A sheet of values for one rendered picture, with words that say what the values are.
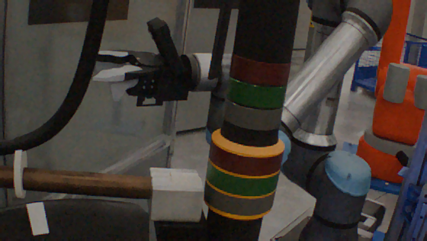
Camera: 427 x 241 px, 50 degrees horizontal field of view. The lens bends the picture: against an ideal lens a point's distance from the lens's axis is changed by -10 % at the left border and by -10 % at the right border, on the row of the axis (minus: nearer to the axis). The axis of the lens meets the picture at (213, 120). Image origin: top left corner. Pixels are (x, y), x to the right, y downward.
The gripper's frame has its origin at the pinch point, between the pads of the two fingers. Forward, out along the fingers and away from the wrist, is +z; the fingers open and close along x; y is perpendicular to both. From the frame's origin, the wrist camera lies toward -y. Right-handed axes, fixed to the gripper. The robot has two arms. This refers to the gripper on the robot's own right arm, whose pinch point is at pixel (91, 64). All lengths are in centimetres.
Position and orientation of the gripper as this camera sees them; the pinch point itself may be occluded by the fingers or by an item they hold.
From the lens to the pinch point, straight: 89.6
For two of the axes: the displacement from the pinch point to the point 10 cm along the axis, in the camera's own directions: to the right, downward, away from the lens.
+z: -8.7, 0.5, -4.9
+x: -4.6, -4.7, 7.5
